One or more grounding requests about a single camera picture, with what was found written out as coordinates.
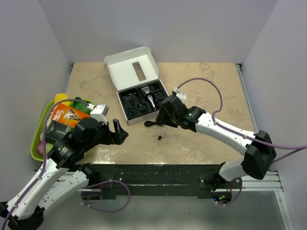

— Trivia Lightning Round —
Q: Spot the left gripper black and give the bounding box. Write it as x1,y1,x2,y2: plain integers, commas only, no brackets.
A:
84,118,128,150

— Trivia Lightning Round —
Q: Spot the small oil bottle black cap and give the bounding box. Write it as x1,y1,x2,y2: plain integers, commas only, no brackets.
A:
158,132,166,140

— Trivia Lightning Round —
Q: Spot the black silver hair clipper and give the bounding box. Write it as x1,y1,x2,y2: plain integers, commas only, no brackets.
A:
142,86,157,110

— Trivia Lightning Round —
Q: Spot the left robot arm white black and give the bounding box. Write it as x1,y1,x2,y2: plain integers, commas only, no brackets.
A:
0,117,129,230

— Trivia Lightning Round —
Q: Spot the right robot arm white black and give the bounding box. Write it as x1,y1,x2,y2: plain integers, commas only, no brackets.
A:
156,95,276,188

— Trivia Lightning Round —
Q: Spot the black plastic insert tray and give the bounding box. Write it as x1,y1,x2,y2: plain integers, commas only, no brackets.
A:
117,80,168,125

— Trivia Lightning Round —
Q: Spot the green plush toy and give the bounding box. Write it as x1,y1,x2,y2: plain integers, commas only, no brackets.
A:
70,97,91,115

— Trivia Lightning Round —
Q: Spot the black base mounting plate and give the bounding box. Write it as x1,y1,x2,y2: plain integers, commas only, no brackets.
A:
57,163,243,200

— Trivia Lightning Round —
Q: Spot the orange razor package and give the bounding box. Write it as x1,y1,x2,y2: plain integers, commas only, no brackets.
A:
51,103,89,128

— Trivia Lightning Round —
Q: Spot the black product box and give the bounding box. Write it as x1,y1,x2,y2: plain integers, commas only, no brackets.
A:
45,121,74,144

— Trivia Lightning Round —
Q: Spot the yellow plush toy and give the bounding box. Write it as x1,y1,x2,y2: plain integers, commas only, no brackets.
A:
54,93,71,106

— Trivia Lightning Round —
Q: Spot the pink ball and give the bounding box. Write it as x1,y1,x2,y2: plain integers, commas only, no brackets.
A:
36,141,46,155

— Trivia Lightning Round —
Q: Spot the green plastic tray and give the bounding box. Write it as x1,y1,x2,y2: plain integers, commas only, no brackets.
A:
30,101,54,161

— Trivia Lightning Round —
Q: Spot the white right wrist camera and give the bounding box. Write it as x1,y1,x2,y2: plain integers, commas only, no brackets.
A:
172,87,187,103

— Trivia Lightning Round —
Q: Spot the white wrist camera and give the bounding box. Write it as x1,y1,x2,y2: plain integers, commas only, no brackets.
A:
87,103,109,125
172,87,187,103

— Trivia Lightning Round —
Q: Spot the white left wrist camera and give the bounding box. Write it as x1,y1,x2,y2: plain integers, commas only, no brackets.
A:
87,103,109,125

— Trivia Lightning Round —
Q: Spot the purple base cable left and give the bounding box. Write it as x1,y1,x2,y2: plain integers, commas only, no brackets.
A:
81,179,130,212

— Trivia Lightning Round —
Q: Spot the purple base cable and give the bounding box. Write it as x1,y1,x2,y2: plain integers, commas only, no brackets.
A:
81,179,130,212
215,184,244,207

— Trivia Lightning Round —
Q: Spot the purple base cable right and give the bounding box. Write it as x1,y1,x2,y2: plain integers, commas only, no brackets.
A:
215,184,244,207

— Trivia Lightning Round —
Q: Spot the aluminium frame rail right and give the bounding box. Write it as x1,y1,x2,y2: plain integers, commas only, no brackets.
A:
235,64,294,230

